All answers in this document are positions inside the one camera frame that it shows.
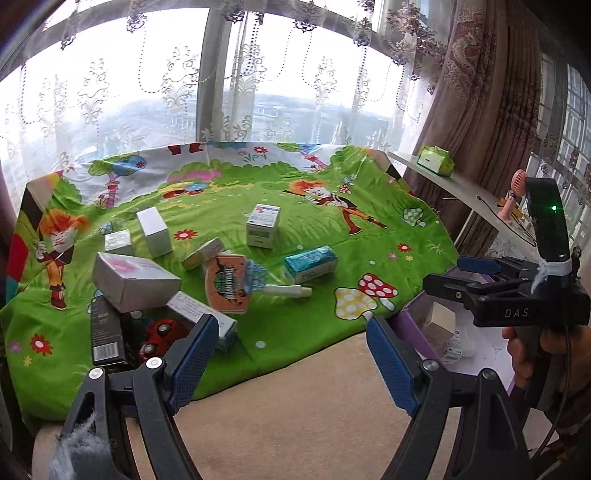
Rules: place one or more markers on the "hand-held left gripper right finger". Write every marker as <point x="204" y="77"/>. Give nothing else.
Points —
<point x="392" y="369"/>

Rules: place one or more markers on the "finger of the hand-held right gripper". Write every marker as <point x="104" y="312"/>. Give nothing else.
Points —
<point x="478" y="265"/>
<point x="448" y="287"/>

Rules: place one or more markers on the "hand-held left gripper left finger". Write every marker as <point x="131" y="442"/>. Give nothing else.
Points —
<point x="194" y="364"/>

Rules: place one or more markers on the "red toy car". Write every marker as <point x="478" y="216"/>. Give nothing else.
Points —
<point x="159" y="334"/>

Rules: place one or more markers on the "purple cardboard box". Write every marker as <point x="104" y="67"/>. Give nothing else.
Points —
<point x="408" y="325"/>

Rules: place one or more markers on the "long white printed box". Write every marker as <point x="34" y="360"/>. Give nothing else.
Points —
<point x="194" y="307"/>

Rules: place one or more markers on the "black box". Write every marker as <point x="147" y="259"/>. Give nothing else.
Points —
<point x="106" y="332"/>

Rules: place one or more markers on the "large white pink box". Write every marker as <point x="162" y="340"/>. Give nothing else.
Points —
<point x="134" y="281"/>

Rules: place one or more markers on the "cream box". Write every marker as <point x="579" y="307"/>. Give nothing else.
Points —
<point x="201" y="254"/>

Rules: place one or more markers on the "teal box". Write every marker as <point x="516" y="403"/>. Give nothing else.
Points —
<point x="309" y="263"/>

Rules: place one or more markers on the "tall white box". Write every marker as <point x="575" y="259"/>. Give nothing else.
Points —
<point x="154" y="230"/>

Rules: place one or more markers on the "small silver box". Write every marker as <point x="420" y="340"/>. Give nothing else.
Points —
<point x="119" y="242"/>

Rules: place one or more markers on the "white box blue label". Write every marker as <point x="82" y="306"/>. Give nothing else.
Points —
<point x="263" y="228"/>

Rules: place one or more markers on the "person's right forearm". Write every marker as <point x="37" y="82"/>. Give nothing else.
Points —
<point x="577" y="406"/>

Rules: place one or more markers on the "person's right hand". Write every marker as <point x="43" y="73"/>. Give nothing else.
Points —
<point x="517" y="357"/>

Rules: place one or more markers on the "beige cardboard box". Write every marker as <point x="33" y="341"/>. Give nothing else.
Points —
<point x="438" y="325"/>

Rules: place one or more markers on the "green cartoon printed blanket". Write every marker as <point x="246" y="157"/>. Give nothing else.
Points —
<point x="415" y="230"/>

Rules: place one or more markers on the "yellow item on desk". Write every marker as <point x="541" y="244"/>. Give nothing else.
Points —
<point x="524" y="216"/>

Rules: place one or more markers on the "pink handheld fan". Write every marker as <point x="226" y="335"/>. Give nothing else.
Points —
<point x="511" y="203"/>

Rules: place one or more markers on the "white curved desk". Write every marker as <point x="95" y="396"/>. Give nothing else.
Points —
<point x="461" y="184"/>

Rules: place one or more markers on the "green tissue pack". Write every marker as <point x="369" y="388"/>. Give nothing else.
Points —
<point x="435" y="160"/>

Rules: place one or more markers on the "white lace curtain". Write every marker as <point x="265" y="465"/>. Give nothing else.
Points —
<point x="138" y="92"/>
<point x="572" y="138"/>

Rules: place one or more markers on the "brown patterned curtain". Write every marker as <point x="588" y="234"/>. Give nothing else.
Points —
<point x="485" y="92"/>

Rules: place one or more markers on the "grey window pillar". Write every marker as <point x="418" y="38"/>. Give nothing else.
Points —
<point x="214" y="69"/>

